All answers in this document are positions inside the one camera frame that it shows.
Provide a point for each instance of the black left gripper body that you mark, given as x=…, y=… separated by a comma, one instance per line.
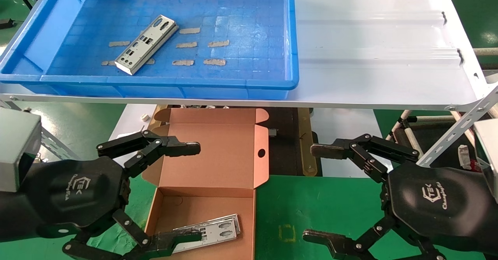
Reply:
x=70, y=190

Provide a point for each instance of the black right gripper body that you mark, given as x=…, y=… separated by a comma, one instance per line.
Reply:
x=435, y=201

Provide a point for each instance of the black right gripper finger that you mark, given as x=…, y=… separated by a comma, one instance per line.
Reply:
x=330, y=150
x=330, y=242

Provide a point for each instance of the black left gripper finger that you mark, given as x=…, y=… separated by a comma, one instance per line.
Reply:
x=171, y=147
x=171, y=240

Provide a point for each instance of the open brown cardboard box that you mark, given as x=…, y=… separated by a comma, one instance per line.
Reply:
x=218, y=155

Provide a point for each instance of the blue plastic tray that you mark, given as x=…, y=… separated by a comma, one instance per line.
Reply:
x=241, y=18

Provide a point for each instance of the tan wooden strip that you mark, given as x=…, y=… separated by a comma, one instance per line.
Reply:
x=307, y=143

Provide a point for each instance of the green table cloth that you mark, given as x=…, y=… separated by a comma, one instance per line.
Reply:
x=311, y=205

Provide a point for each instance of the white red tag piece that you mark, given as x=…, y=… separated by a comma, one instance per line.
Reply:
x=465, y=153

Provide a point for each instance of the white pipe rack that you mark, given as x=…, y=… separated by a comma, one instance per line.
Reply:
x=412, y=141

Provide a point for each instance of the white metal shelf board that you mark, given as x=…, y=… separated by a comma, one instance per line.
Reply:
x=369, y=57

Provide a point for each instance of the black small device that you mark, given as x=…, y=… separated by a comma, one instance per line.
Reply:
x=6, y=23

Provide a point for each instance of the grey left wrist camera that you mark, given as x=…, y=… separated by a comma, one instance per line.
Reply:
x=17, y=147

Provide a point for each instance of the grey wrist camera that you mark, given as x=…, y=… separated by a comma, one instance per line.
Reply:
x=17, y=147
x=488, y=155

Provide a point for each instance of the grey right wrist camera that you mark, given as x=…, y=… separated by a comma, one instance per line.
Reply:
x=488, y=155

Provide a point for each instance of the perforated steel shelf post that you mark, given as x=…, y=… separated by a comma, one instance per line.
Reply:
x=455, y=131

